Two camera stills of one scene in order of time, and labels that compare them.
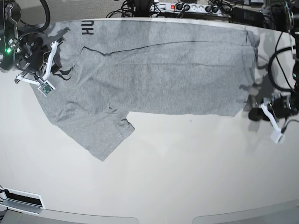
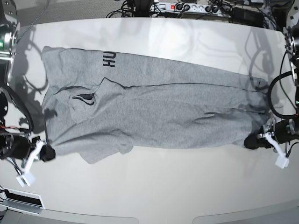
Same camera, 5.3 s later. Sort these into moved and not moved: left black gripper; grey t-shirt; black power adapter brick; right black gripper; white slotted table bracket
Moved: left black gripper; grey t-shirt; right black gripper
Not moved: white slotted table bracket; black power adapter brick
